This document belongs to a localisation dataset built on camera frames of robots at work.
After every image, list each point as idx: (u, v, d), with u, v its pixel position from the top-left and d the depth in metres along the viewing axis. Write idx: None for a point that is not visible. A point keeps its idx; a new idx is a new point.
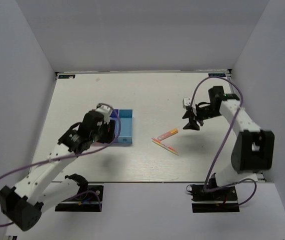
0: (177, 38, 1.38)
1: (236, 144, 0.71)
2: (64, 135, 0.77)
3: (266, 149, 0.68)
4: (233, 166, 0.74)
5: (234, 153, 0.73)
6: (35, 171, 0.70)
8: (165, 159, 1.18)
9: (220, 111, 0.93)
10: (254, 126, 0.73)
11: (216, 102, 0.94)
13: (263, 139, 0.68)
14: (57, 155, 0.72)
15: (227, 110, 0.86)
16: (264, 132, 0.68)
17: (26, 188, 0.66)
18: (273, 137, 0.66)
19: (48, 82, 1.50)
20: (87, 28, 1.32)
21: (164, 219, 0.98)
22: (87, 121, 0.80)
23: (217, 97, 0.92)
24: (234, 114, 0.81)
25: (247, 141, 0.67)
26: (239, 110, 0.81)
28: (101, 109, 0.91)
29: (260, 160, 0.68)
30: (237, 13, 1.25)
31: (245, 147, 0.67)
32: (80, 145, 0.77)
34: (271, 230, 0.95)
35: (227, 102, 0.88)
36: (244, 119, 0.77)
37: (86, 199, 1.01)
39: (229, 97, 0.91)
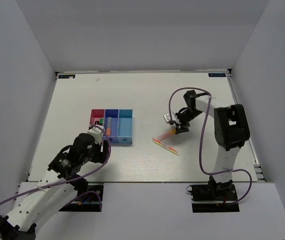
0: (177, 38, 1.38)
1: (216, 124, 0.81)
2: (53, 161, 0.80)
3: (240, 118, 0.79)
4: (219, 144, 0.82)
5: (216, 131, 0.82)
6: (26, 200, 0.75)
8: (165, 160, 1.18)
9: (198, 108, 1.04)
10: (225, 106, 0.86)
11: (192, 102, 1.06)
13: (236, 112, 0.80)
14: (47, 183, 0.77)
15: (201, 103, 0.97)
16: (236, 106, 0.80)
17: (18, 217, 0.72)
18: (242, 107, 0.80)
19: (48, 82, 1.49)
20: (87, 27, 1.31)
21: (165, 220, 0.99)
22: (76, 145, 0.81)
23: (192, 98, 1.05)
24: (207, 103, 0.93)
25: (223, 117, 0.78)
26: (210, 99, 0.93)
28: (93, 131, 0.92)
29: (239, 130, 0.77)
30: (237, 14, 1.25)
31: (223, 122, 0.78)
32: (70, 170, 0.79)
34: (271, 229, 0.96)
35: (200, 97, 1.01)
36: (217, 102, 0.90)
37: (86, 198, 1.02)
39: (200, 94, 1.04)
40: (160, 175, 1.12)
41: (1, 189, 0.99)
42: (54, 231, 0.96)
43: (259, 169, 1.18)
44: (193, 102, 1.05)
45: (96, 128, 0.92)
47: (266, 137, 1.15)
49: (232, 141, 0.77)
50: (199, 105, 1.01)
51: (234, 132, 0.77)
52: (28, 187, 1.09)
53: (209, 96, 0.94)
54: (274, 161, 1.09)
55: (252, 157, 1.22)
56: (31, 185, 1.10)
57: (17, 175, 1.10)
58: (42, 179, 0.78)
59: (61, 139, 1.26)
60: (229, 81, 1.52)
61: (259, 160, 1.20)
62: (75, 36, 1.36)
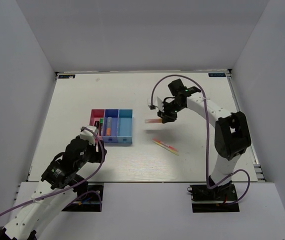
0: (178, 38, 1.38)
1: (218, 135, 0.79)
2: (46, 171, 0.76)
3: (243, 128, 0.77)
4: (222, 155, 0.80)
5: (218, 143, 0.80)
6: (22, 212, 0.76)
8: (165, 160, 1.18)
9: (189, 106, 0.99)
10: (224, 112, 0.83)
11: (182, 99, 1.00)
13: (236, 119, 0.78)
14: (40, 194, 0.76)
15: (195, 103, 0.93)
16: (236, 115, 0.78)
17: (15, 229, 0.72)
18: (244, 115, 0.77)
19: (48, 82, 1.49)
20: (87, 27, 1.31)
21: (164, 219, 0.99)
22: (69, 153, 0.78)
23: (182, 94, 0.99)
24: (203, 106, 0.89)
25: (224, 126, 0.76)
26: (205, 101, 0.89)
28: (84, 134, 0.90)
29: (241, 139, 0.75)
30: (237, 13, 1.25)
31: (226, 131, 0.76)
32: (64, 178, 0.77)
34: (271, 229, 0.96)
35: (192, 96, 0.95)
36: (214, 108, 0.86)
37: (86, 198, 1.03)
39: (191, 91, 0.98)
40: (160, 175, 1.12)
41: (1, 189, 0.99)
42: (55, 231, 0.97)
43: (259, 168, 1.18)
44: (184, 99, 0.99)
45: (87, 131, 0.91)
47: (266, 137, 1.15)
49: (234, 151, 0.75)
50: (192, 105, 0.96)
51: (236, 142, 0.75)
52: (28, 187, 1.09)
53: (204, 98, 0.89)
54: (274, 161, 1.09)
55: (252, 157, 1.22)
56: (31, 185, 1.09)
57: (17, 175, 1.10)
58: (36, 191, 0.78)
59: (61, 139, 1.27)
60: (229, 81, 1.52)
61: (259, 160, 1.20)
62: (75, 36, 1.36)
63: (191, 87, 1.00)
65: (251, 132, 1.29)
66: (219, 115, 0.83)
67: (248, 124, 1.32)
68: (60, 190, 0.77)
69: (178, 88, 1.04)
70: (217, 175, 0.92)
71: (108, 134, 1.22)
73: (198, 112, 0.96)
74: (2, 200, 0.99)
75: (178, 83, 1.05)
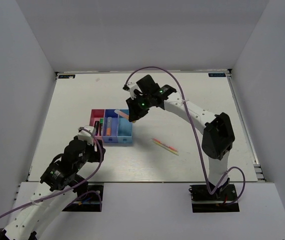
0: (178, 39, 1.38)
1: (205, 139, 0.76)
2: (45, 173, 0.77)
3: (228, 129, 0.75)
4: (211, 155, 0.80)
5: (206, 145, 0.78)
6: (22, 213, 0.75)
8: (165, 159, 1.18)
9: (167, 108, 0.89)
10: (209, 116, 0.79)
11: (157, 101, 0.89)
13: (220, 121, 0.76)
14: (40, 196, 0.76)
15: (174, 107, 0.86)
16: (221, 116, 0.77)
17: (15, 231, 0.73)
18: (227, 116, 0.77)
19: (48, 82, 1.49)
20: (87, 27, 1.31)
21: (164, 219, 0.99)
22: (67, 155, 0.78)
23: (157, 97, 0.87)
24: (184, 110, 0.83)
25: (212, 130, 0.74)
26: (185, 104, 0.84)
28: (83, 134, 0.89)
29: (226, 138, 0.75)
30: (237, 13, 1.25)
31: (214, 135, 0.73)
32: (63, 180, 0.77)
34: (271, 229, 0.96)
35: (170, 98, 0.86)
36: (198, 112, 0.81)
37: (86, 199, 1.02)
39: (165, 91, 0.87)
40: (160, 175, 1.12)
41: (1, 189, 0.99)
42: (55, 231, 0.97)
43: (259, 168, 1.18)
44: (160, 102, 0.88)
45: (84, 131, 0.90)
47: (266, 137, 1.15)
49: (223, 150, 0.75)
50: (171, 109, 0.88)
51: (223, 141, 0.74)
52: (28, 187, 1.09)
53: (183, 101, 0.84)
54: (274, 161, 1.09)
55: (252, 157, 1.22)
56: (31, 185, 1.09)
57: (17, 175, 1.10)
58: (35, 193, 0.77)
59: (61, 139, 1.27)
60: (229, 81, 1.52)
61: (259, 160, 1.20)
62: (75, 36, 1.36)
63: (165, 87, 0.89)
65: (251, 132, 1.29)
66: (204, 119, 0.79)
67: (247, 124, 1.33)
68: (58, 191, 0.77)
69: (150, 86, 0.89)
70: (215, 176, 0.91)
71: (108, 134, 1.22)
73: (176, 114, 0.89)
74: (2, 200, 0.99)
75: (149, 81, 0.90)
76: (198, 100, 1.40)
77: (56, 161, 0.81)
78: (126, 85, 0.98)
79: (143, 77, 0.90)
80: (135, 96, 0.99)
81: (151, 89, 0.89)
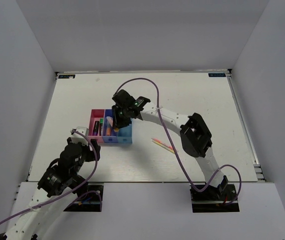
0: (178, 39, 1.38)
1: (184, 142, 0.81)
2: (42, 179, 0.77)
3: (202, 127, 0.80)
4: (192, 155, 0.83)
5: (186, 146, 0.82)
6: (21, 219, 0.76)
8: (165, 159, 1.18)
9: (144, 119, 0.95)
10: (183, 118, 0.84)
11: (133, 113, 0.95)
13: (194, 121, 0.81)
14: (38, 202, 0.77)
15: (149, 115, 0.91)
16: (194, 117, 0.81)
17: (15, 237, 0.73)
18: (199, 115, 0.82)
19: (48, 82, 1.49)
20: (87, 27, 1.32)
21: (164, 220, 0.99)
22: (63, 160, 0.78)
23: (133, 110, 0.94)
24: (159, 117, 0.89)
25: (188, 133, 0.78)
26: (159, 111, 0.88)
28: (75, 137, 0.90)
29: (203, 136, 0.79)
30: (238, 13, 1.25)
31: (190, 136, 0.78)
32: (61, 185, 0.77)
34: (271, 229, 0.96)
35: (145, 109, 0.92)
36: (172, 116, 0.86)
37: (86, 199, 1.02)
39: (140, 103, 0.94)
40: (160, 175, 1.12)
41: (1, 190, 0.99)
42: (55, 231, 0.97)
43: (259, 168, 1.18)
44: (136, 113, 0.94)
45: (76, 134, 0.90)
47: (266, 137, 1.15)
49: (203, 149, 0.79)
50: (149, 118, 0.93)
51: (200, 141, 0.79)
52: (28, 187, 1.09)
53: (158, 108, 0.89)
54: (274, 161, 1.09)
55: (252, 157, 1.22)
56: (31, 185, 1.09)
57: (17, 175, 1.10)
58: (33, 199, 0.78)
59: (61, 139, 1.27)
60: (229, 81, 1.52)
61: (259, 160, 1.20)
62: (75, 36, 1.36)
63: (139, 99, 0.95)
65: (250, 132, 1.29)
66: (179, 122, 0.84)
67: (247, 124, 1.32)
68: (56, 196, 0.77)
69: (126, 100, 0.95)
70: (208, 175, 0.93)
71: (108, 134, 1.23)
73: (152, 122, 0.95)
74: (2, 201, 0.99)
75: (124, 95, 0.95)
76: (197, 100, 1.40)
77: (53, 166, 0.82)
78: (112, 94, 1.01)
79: (118, 92, 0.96)
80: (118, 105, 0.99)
81: (126, 102, 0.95)
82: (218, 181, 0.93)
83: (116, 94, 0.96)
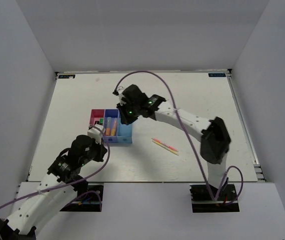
0: (178, 39, 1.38)
1: (203, 146, 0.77)
2: (53, 165, 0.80)
3: (224, 133, 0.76)
4: (209, 160, 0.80)
5: (204, 152, 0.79)
6: (26, 204, 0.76)
8: (165, 159, 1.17)
9: (159, 119, 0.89)
10: (203, 122, 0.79)
11: (147, 113, 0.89)
13: (215, 125, 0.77)
14: (46, 187, 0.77)
15: (164, 116, 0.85)
16: (216, 121, 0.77)
17: (18, 221, 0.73)
18: (221, 120, 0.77)
19: (48, 82, 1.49)
20: (87, 28, 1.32)
21: (164, 219, 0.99)
22: (74, 149, 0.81)
23: (148, 110, 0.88)
24: (177, 119, 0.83)
25: (210, 138, 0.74)
26: (177, 113, 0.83)
28: (91, 132, 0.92)
29: (225, 142, 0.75)
30: (238, 13, 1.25)
31: (211, 141, 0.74)
32: (70, 173, 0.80)
34: (271, 229, 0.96)
35: (160, 109, 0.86)
36: (191, 119, 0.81)
37: (86, 199, 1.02)
39: (154, 102, 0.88)
40: (160, 175, 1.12)
41: (1, 189, 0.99)
42: (55, 230, 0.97)
43: (259, 168, 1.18)
44: (150, 113, 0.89)
45: (95, 129, 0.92)
47: (266, 137, 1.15)
49: (221, 155, 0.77)
50: (163, 118, 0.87)
51: (221, 147, 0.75)
52: (28, 187, 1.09)
53: (175, 110, 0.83)
54: (274, 161, 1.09)
55: (252, 157, 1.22)
56: (31, 185, 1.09)
57: (17, 175, 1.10)
58: (42, 183, 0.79)
59: (61, 139, 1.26)
60: (229, 81, 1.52)
61: (259, 160, 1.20)
62: (75, 36, 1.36)
63: (153, 98, 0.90)
65: (250, 132, 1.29)
66: (199, 126, 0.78)
67: (247, 124, 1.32)
68: (65, 183, 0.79)
69: (138, 97, 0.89)
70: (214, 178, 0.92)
71: (108, 134, 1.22)
73: (166, 122, 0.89)
74: (2, 200, 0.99)
75: (136, 91, 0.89)
76: (197, 100, 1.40)
77: (63, 155, 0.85)
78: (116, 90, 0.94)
79: (129, 88, 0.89)
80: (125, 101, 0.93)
81: (138, 100, 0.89)
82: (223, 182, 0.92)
83: (126, 90, 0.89)
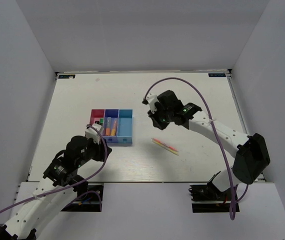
0: (178, 38, 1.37)
1: (237, 163, 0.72)
2: (48, 168, 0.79)
3: (263, 151, 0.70)
4: (242, 179, 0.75)
5: (238, 170, 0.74)
6: (23, 208, 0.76)
8: (165, 160, 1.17)
9: (191, 127, 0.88)
10: (240, 136, 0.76)
11: (181, 120, 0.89)
13: (253, 142, 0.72)
14: (42, 191, 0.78)
15: (197, 125, 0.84)
16: (254, 137, 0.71)
17: (16, 226, 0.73)
18: (261, 137, 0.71)
19: (48, 82, 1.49)
20: (87, 27, 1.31)
21: (165, 220, 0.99)
22: (70, 151, 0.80)
23: (181, 117, 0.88)
24: (211, 130, 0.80)
25: (247, 155, 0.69)
26: (213, 124, 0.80)
28: (88, 132, 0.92)
29: (261, 162, 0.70)
30: (238, 13, 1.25)
31: (248, 159, 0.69)
32: (66, 176, 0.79)
34: (271, 229, 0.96)
35: (195, 117, 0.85)
36: (228, 132, 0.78)
37: (86, 198, 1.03)
39: (189, 110, 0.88)
40: (160, 175, 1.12)
41: (1, 190, 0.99)
42: (55, 230, 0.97)
43: None
44: (183, 121, 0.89)
45: (91, 129, 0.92)
47: (266, 137, 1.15)
49: (257, 175, 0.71)
50: (197, 128, 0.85)
51: (257, 166, 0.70)
52: (28, 187, 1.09)
53: (211, 120, 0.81)
54: (274, 161, 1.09)
55: None
56: (31, 185, 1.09)
57: (17, 174, 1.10)
58: (38, 188, 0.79)
59: (61, 139, 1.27)
60: (229, 81, 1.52)
61: None
62: (75, 36, 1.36)
63: (189, 106, 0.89)
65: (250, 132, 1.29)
66: (235, 140, 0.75)
67: (247, 124, 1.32)
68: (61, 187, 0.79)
69: (173, 103, 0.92)
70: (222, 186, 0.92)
71: (108, 134, 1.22)
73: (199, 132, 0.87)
74: (2, 200, 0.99)
75: (172, 98, 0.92)
76: (198, 100, 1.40)
77: (59, 157, 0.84)
78: (145, 99, 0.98)
79: (166, 94, 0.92)
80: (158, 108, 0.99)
81: (173, 107, 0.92)
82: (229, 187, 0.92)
83: (162, 96, 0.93)
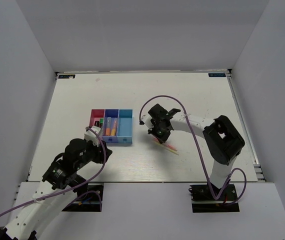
0: (178, 39, 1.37)
1: (210, 145, 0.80)
2: (47, 172, 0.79)
3: (230, 130, 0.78)
4: (220, 162, 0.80)
5: (213, 151, 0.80)
6: (23, 211, 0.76)
8: (166, 159, 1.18)
9: (175, 127, 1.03)
10: (208, 121, 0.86)
11: (166, 123, 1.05)
13: (222, 125, 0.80)
14: (42, 194, 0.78)
15: (178, 122, 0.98)
16: (221, 119, 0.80)
17: (16, 229, 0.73)
18: (226, 117, 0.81)
19: (48, 82, 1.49)
20: (87, 28, 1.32)
21: (164, 220, 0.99)
22: (68, 154, 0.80)
23: (164, 119, 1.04)
24: (186, 123, 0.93)
25: (212, 133, 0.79)
26: (187, 118, 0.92)
28: (88, 133, 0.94)
29: (234, 141, 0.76)
30: (238, 13, 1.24)
31: (216, 138, 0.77)
32: (65, 179, 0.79)
34: (271, 229, 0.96)
35: (174, 118, 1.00)
36: (197, 119, 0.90)
37: (86, 199, 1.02)
39: (170, 113, 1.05)
40: (160, 175, 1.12)
41: (1, 189, 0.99)
42: (55, 230, 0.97)
43: (259, 168, 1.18)
44: (168, 123, 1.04)
45: (90, 132, 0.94)
47: (266, 137, 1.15)
49: (232, 155, 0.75)
50: (179, 125, 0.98)
51: (231, 146, 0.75)
52: (27, 187, 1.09)
53: (185, 115, 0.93)
54: (274, 161, 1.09)
55: (252, 157, 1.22)
56: (31, 185, 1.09)
57: (17, 175, 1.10)
58: (37, 191, 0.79)
59: (60, 139, 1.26)
60: (229, 81, 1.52)
61: (259, 160, 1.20)
62: (75, 36, 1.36)
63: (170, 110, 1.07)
65: (251, 132, 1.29)
66: (204, 124, 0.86)
67: (247, 124, 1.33)
68: (60, 190, 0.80)
69: (160, 112, 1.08)
70: (218, 179, 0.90)
71: (107, 134, 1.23)
73: (184, 129, 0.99)
74: (1, 200, 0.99)
75: (158, 108, 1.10)
76: (197, 100, 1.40)
77: (58, 160, 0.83)
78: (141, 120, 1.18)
79: (153, 106, 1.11)
80: (153, 123, 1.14)
81: (160, 115, 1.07)
82: (225, 180, 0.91)
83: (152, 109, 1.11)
